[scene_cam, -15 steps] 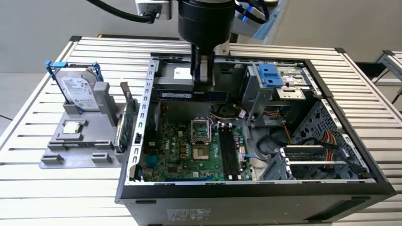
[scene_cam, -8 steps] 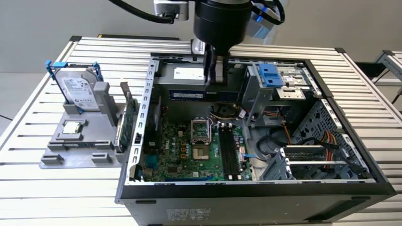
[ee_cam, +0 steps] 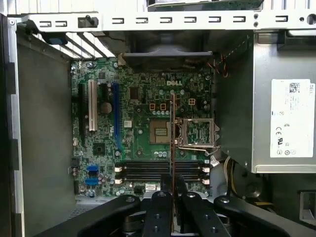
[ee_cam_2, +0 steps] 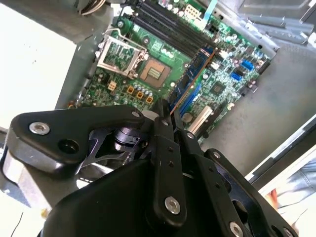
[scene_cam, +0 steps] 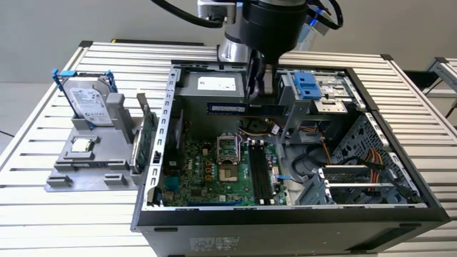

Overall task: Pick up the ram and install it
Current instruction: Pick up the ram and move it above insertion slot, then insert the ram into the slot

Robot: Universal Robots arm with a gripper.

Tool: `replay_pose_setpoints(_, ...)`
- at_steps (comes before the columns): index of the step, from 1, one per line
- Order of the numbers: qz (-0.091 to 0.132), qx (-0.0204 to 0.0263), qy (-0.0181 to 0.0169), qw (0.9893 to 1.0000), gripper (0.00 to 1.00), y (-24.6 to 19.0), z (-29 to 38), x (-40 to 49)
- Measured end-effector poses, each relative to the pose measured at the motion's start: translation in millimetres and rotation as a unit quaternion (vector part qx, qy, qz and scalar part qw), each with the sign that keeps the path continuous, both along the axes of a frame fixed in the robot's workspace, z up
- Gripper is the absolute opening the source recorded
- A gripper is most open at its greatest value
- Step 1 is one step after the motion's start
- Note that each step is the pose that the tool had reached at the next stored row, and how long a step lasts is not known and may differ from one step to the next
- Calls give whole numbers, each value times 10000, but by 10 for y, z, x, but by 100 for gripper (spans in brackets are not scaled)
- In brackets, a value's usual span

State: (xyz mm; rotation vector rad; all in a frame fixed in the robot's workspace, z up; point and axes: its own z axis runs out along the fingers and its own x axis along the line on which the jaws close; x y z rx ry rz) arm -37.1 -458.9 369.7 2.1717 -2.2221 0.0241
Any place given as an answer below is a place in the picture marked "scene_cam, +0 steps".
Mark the green graphics card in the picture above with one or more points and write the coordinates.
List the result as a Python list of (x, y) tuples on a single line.
[(146, 139)]

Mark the black yellow edge bar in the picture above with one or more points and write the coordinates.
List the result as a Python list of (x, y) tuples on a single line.
[(160, 42)]

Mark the green motherboard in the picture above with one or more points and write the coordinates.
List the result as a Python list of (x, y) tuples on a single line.
[(200, 158)]

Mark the blue plastic drive latch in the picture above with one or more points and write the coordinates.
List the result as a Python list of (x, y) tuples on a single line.
[(308, 92), (304, 79)]

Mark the metal slat side table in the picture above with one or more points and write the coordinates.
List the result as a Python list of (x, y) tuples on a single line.
[(442, 67)]

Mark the blue disk carrier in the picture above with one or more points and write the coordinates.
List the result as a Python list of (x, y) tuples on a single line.
[(113, 80)]

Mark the round black speaker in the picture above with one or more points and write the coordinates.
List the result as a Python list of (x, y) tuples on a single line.
[(257, 125)]

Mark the silver CPU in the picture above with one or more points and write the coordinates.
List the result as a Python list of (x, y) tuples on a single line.
[(81, 144)]

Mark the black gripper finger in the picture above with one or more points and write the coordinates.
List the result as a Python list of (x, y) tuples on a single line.
[(254, 80), (270, 83)]

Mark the blue expansion slot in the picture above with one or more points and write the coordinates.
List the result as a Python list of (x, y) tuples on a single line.
[(213, 204)]

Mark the CPU socket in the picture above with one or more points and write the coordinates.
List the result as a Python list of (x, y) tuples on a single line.
[(228, 174)]

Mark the grey power supply unit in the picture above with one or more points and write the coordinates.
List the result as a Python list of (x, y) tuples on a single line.
[(210, 123)]

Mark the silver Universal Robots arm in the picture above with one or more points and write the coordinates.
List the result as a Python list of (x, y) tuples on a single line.
[(232, 48)]

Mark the black open PC case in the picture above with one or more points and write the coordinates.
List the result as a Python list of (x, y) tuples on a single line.
[(249, 230)]

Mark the perforated grey disk cage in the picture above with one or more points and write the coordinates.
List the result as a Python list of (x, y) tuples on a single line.
[(357, 139)]

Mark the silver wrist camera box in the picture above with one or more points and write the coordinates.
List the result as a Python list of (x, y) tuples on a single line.
[(213, 8)]

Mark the grey parts rack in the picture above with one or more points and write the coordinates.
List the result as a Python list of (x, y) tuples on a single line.
[(106, 139)]

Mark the black RAM slot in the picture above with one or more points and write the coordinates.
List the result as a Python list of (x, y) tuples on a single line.
[(268, 172), (253, 172), (262, 172), (257, 172)]

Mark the grey metal drive cage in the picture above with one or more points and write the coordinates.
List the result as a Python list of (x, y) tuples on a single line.
[(296, 120)]

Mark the grey disk bay bracket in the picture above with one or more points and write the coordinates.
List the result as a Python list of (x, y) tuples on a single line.
[(342, 174)]

